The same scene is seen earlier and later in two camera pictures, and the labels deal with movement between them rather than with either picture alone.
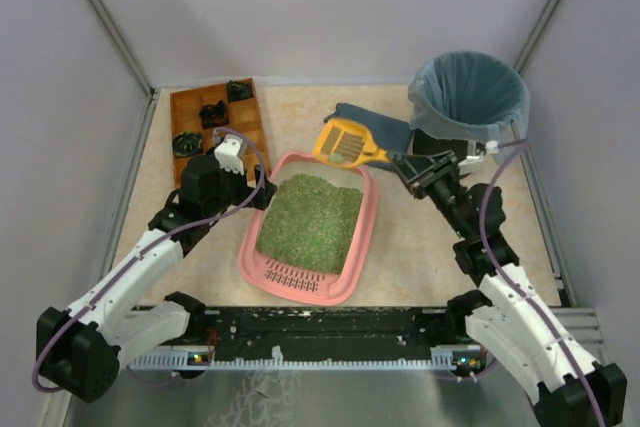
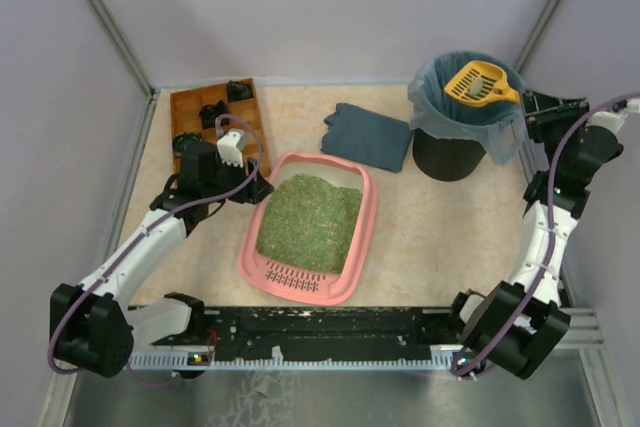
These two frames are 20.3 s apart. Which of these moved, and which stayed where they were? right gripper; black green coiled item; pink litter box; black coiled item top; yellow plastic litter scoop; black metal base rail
Moved: right gripper; yellow plastic litter scoop
Stayed: black coiled item top; black metal base rail; black green coiled item; pink litter box
